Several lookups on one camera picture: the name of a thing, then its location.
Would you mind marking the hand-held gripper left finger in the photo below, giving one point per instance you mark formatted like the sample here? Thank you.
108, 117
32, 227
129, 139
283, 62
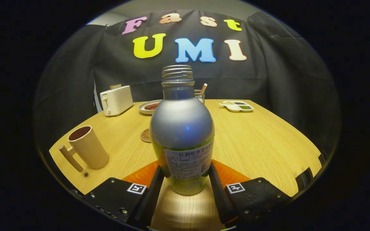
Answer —
151, 199

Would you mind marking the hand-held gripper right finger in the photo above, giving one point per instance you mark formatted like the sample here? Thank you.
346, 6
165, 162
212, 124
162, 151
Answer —
218, 199

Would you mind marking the round brown coaster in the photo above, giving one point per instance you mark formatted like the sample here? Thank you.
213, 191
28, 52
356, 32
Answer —
145, 136

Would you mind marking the silver juice bottle green label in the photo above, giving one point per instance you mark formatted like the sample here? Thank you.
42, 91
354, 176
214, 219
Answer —
181, 128

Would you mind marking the wooden table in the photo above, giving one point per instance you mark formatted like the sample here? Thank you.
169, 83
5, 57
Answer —
252, 141

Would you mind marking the small round plate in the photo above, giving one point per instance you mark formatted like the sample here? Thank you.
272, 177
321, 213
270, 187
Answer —
144, 110

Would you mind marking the brown food piece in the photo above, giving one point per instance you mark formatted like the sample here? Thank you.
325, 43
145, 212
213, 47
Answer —
151, 108
153, 105

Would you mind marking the white divided dish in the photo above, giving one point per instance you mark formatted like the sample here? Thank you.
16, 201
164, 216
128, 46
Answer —
236, 106

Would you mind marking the cream toaster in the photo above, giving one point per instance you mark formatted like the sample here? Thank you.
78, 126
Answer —
117, 100

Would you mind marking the brown stick with white tip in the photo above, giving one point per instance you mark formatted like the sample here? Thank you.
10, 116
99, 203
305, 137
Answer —
203, 88

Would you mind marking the toast slice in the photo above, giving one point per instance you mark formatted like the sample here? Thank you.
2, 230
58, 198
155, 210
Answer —
115, 86

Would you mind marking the black backdrop cloth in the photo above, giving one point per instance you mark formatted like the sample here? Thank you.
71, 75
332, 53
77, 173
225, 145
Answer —
268, 83

